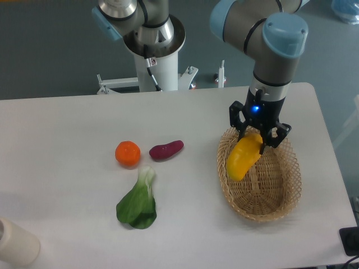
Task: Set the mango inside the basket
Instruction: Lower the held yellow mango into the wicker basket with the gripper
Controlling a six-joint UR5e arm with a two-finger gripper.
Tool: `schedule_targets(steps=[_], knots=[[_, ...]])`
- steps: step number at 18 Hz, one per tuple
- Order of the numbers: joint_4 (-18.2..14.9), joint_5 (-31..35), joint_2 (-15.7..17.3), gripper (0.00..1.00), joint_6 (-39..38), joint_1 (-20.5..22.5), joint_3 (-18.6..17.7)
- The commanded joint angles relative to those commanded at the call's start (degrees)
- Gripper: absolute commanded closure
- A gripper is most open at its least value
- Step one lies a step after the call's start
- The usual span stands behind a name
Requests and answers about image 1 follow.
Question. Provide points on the blue object top right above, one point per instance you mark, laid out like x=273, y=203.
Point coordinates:
x=346, y=10

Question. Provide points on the green bok choy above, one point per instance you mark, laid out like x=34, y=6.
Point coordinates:
x=137, y=208

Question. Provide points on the purple sweet potato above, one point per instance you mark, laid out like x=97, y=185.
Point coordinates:
x=166, y=151

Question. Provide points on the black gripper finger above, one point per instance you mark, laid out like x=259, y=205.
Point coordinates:
x=235, y=119
x=273, y=136

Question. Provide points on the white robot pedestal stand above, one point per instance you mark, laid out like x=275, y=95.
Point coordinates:
x=155, y=52

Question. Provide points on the orange tangerine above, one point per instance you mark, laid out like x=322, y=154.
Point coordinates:
x=127, y=153

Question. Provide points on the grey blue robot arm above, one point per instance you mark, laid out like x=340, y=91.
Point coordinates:
x=269, y=32

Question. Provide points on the cream cylinder bottle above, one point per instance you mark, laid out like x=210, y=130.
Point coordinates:
x=19, y=247

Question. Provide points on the yellow mango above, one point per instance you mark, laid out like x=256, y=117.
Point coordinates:
x=243, y=156

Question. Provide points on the black device at table edge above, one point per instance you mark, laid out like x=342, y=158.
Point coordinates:
x=349, y=238

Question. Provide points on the woven bamboo basket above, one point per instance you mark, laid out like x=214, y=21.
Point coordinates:
x=270, y=190

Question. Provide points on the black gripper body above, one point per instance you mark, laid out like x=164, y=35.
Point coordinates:
x=263, y=115

